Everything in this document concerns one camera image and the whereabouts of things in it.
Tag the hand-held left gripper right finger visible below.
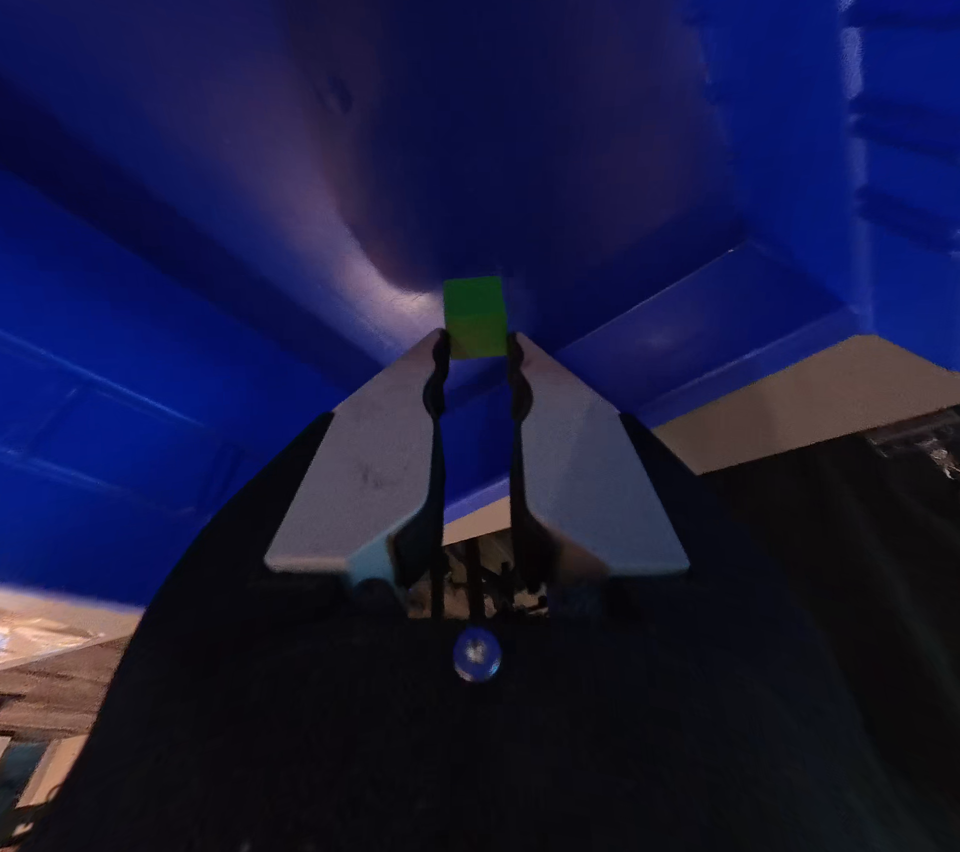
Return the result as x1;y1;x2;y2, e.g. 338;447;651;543
506;331;691;594

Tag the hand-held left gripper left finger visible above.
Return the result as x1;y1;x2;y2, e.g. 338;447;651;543
264;329;451;591

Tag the green cube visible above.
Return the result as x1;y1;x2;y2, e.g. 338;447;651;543
442;276;507;360

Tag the blue plastic bin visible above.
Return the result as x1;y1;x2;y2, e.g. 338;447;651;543
0;0;960;606

